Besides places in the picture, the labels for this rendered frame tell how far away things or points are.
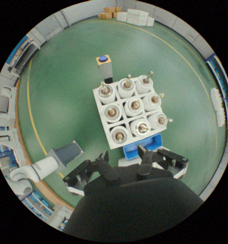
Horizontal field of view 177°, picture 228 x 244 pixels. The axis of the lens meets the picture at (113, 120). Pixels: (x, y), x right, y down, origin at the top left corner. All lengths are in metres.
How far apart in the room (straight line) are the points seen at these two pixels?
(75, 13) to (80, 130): 5.29
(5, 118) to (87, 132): 2.43
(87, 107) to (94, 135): 0.25
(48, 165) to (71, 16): 5.32
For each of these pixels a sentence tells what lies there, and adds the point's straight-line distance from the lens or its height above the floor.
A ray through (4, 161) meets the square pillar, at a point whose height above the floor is 0.89.
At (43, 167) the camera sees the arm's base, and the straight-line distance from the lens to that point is 0.46.
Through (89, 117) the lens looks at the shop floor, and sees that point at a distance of 0.65.
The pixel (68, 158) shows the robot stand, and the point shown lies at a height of 0.22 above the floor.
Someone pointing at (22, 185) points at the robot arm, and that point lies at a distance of 0.40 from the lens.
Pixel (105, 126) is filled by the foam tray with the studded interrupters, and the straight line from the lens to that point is 0.43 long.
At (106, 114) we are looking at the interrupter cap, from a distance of 0.36.
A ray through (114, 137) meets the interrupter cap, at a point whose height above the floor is 0.25.
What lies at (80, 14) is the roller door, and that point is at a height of 0.45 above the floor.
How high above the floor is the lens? 0.61
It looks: 86 degrees down
